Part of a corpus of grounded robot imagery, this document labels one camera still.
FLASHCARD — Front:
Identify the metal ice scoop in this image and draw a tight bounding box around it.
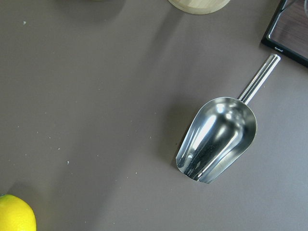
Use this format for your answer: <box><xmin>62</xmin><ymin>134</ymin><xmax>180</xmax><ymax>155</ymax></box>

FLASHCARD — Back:
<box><xmin>175</xmin><ymin>54</ymin><xmax>281</xmax><ymax>184</ymax></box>

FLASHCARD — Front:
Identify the wooden cup stand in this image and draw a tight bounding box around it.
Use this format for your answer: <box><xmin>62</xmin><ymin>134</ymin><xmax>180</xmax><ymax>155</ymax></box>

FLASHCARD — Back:
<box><xmin>168</xmin><ymin>0</ymin><xmax>230</xmax><ymax>15</ymax></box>

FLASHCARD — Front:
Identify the wine glass rack tray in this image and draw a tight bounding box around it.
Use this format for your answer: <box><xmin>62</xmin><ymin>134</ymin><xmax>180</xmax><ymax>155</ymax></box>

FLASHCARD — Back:
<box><xmin>261</xmin><ymin>0</ymin><xmax>308</xmax><ymax>67</ymax></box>

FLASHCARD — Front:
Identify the yellow lemon outer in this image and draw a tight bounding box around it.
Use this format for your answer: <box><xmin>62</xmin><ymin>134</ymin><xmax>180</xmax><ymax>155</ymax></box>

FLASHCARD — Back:
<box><xmin>0</xmin><ymin>194</ymin><xmax>37</xmax><ymax>231</ymax></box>

